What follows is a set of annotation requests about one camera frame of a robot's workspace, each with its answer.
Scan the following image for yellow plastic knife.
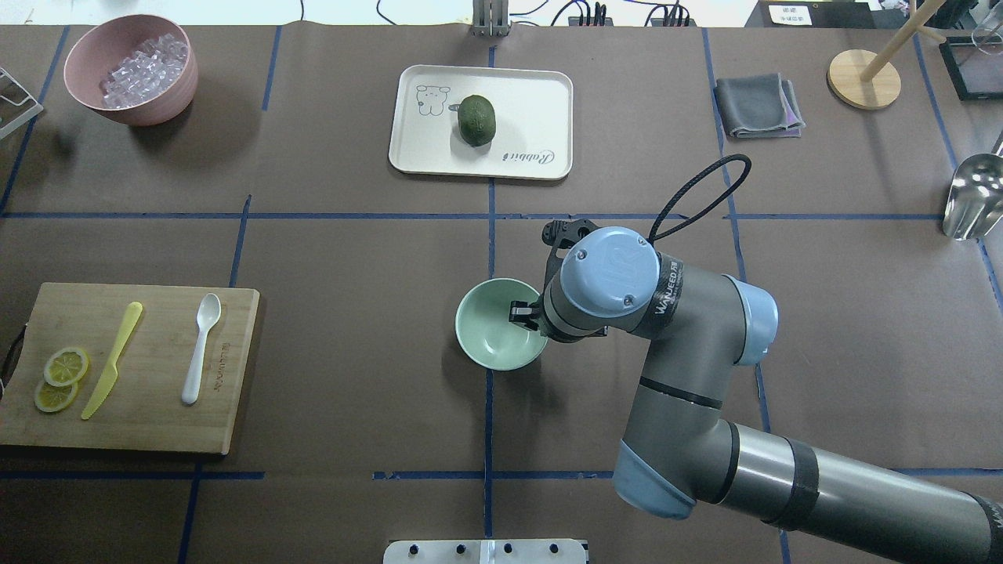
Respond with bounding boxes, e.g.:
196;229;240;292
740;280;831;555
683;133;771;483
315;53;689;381
80;302;144;421

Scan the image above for lower lemon slice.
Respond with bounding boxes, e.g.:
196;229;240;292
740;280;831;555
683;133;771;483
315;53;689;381
34;379;79;413

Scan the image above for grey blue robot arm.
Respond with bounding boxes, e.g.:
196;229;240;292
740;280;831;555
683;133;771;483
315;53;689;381
509;220;1002;563

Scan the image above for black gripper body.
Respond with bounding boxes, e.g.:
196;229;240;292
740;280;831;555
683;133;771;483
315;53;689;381
530;298;545;333

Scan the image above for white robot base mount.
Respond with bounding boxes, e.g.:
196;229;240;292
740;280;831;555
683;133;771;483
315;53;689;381
382;538;590;563

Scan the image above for white rabbit tray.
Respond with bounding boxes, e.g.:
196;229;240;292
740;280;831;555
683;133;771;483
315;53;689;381
388;65;574;181

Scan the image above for grey folded cloth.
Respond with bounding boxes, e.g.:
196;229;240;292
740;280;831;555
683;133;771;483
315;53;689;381
714;74;806;139

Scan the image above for bamboo cutting board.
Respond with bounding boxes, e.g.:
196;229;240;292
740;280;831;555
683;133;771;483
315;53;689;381
2;282;260;456

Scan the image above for black framed tray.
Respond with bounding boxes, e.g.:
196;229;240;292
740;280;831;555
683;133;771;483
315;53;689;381
939;34;1002;100

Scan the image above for lemon slice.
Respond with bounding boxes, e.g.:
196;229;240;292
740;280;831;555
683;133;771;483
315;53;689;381
43;347;90;388
34;379;79;413

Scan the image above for green lime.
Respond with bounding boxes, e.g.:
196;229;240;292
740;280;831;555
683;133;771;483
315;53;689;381
456;94;498;147

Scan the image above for wooden mug tree stand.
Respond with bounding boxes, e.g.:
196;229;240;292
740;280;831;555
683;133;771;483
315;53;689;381
825;1;943;110

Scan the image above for light green bowl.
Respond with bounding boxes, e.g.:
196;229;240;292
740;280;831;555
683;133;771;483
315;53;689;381
454;278;549;371

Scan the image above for pink bowl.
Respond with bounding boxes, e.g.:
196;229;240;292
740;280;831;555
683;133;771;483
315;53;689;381
62;14;198;126

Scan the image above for upper lemon slice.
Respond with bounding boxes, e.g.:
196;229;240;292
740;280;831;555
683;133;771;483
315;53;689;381
43;347;90;388

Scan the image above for metal ice scoop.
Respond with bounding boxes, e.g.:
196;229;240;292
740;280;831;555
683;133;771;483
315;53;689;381
941;136;1002;240

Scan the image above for clear ice cubes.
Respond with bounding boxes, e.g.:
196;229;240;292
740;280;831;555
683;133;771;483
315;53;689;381
100;33;191;110

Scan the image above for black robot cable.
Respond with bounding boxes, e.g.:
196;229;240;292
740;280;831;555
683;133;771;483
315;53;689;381
647;154;753;245

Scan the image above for white plastic spoon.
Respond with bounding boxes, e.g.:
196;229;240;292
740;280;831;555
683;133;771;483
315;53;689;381
180;293;222;406

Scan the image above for aluminium frame post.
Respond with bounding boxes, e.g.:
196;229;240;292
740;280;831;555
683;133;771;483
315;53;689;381
472;0;512;37

